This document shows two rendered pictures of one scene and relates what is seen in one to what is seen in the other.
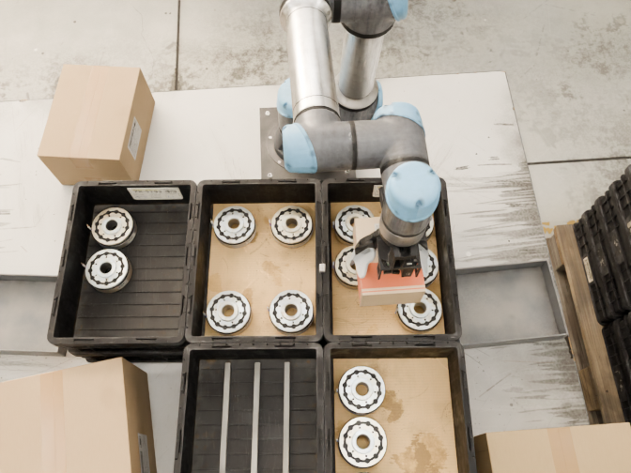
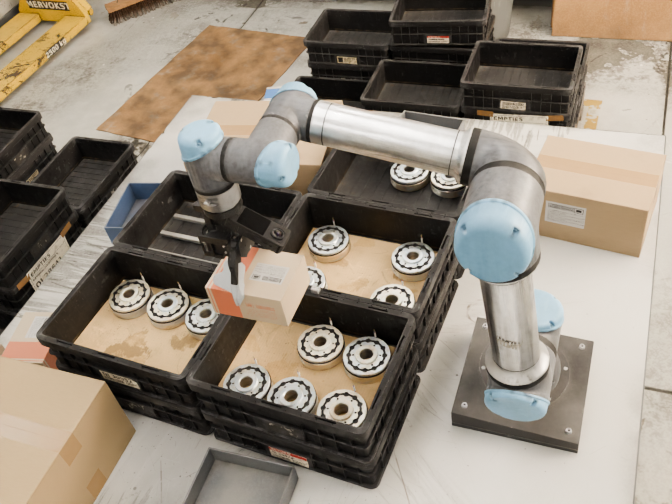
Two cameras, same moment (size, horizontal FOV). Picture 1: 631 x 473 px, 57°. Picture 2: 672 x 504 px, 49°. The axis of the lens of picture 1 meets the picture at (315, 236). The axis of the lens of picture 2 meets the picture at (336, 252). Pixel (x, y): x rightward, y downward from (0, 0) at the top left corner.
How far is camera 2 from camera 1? 1.41 m
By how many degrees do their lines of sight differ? 60
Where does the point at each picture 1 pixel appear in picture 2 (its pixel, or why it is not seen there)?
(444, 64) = not seen: outside the picture
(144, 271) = (401, 199)
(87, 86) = (628, 170)
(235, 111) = (607, 328)
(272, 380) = not seen: hidden behind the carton
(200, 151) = (554, 287)
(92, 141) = (553, 169)
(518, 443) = (78, 403)
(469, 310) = (245, 488)
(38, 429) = not seen: hidden behind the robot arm
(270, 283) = (343, 281)
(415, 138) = (243, 151)
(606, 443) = (23, 478)
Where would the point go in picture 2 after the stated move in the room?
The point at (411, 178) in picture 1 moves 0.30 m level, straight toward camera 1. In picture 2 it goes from (201, 128) to (95, 79)
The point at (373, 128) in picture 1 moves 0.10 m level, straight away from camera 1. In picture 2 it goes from (269, 127) to (320, 141)
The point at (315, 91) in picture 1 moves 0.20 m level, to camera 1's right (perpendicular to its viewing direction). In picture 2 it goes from (333, 108) to (284, 185)
